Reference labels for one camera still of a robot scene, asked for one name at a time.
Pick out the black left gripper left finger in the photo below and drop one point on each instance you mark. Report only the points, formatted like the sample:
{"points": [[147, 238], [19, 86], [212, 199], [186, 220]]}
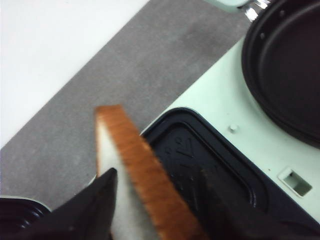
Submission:
{"points": [[86, 216]]}

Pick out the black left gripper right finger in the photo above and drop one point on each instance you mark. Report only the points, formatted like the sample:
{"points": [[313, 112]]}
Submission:
{"points": [[230, 217]]}

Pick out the white bread slice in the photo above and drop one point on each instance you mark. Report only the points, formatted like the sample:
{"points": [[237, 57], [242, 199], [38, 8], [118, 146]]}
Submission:
{"points": [[147, 205]]}

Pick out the breakfast maker hinged lid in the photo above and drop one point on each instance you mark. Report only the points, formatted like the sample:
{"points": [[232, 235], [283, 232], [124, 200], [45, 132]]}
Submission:
{"points": [[18, 213]]}

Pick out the mint green breakfast maker base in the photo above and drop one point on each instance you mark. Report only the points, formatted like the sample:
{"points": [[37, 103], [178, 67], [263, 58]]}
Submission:
{"points": [[217, 125]]}

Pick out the black round frying pan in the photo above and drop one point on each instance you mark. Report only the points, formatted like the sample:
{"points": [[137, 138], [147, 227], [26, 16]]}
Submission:
{"points": [[280, 63]]}

